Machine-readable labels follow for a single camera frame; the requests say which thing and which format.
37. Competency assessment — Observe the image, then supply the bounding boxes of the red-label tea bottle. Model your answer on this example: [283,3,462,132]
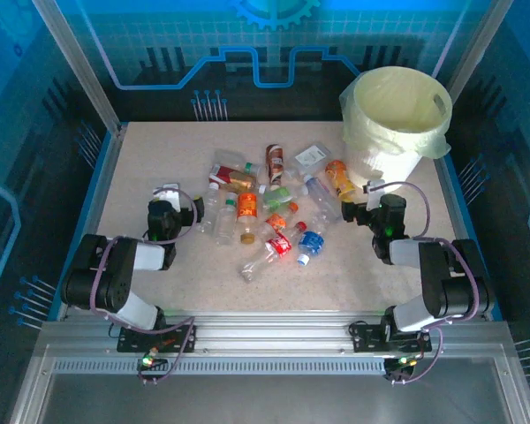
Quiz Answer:
[208,163,258,193]

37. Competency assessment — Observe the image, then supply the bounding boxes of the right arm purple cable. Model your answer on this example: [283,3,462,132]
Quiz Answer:
[373,180,481,386]

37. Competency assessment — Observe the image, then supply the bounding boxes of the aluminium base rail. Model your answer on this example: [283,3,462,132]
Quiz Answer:
[39,308,509,355]

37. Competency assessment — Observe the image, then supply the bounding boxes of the aluminium frame post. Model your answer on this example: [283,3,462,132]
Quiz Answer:
[432,0,513,89]
[30,0,125,134]

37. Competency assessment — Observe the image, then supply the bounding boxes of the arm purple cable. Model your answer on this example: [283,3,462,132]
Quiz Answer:
[90,187,201,386]
[373,180,481,386]

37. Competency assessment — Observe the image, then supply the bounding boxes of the slotted grey cable duct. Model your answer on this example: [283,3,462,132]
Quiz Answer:
[52,360,390,376]

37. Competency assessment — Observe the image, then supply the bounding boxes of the brown coffee bottle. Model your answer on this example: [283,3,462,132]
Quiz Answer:
[265,144,286,187]

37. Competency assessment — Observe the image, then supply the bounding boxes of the small LED controller board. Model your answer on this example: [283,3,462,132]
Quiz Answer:
[137,348,169,370]
[384,352,419,381]

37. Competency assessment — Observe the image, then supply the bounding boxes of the orange juice bottle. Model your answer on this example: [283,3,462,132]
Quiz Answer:
[325,159,357,203]

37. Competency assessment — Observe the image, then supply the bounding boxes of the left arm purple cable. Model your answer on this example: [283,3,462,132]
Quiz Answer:
[90,187,201,386]

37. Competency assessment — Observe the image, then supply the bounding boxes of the clear blue-cap water bottle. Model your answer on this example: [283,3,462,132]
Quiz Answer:
[302,174,344,225]

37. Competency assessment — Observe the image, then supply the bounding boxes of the crushed blue-label bottle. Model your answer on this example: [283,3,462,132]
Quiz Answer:
[296,230,326,267]

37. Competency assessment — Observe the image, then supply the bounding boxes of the clear green-cap bottle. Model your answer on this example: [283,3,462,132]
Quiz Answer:
[214,198,239,246]

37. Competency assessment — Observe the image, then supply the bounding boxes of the orange-cap orange-label bottle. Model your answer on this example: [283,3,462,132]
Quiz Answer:
[260,201,299,238]

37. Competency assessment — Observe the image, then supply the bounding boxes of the clear white-cap bottle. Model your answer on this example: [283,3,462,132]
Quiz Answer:
[196,182,222,235]

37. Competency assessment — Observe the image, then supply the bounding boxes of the red-label cola bottle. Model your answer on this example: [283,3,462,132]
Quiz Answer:
[240,221,308,284]

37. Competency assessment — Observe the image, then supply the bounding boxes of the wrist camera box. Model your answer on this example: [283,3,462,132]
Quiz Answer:
[362,178,386,212]
[153,183,182,212]

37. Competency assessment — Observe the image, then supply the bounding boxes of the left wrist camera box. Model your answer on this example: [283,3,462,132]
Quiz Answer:
[153,183,182,212]

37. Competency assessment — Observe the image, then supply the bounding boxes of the grey metal panel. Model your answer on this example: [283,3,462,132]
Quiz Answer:
[8,344,530,424]

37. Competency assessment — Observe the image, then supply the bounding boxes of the clear green lime-label bottle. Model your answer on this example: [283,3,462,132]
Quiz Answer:
[259,184,308,214]

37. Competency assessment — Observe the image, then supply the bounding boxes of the white lined trash bin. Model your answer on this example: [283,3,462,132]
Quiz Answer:
[338,65,454,161]

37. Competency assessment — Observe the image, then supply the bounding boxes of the clear square white-label bottle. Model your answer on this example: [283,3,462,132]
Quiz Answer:
[286,140,333,178]

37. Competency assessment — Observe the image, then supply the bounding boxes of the clear square green-ring bottle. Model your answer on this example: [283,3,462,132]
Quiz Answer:
[214,148,266,178]

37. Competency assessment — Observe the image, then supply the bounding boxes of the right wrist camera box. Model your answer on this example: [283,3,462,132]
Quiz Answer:
[362,178,386,212]

